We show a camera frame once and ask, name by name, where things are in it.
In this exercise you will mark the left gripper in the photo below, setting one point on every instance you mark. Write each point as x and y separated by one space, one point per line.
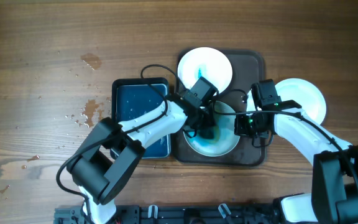
211 116

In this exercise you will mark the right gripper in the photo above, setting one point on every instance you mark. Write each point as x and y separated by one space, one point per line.
243 127

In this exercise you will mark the green yellow sponge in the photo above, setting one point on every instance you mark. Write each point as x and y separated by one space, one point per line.
210 134

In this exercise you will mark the light blue plate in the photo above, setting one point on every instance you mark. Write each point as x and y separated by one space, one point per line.
228 140

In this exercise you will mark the white plate bottom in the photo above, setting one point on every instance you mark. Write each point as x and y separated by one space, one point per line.
301 91

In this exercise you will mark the white plate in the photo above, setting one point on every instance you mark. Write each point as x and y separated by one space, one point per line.
208 63
301 91

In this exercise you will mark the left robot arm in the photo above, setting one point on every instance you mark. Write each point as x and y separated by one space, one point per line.
105 161

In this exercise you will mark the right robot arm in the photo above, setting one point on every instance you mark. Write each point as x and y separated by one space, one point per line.
294 109

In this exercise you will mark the dark brown serving tray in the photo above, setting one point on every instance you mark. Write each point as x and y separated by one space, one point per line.
248 67

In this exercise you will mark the black water basin tray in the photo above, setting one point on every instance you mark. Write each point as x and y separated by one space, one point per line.
134 97

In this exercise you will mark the white plate top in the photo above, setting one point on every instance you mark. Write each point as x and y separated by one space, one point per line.
208 63

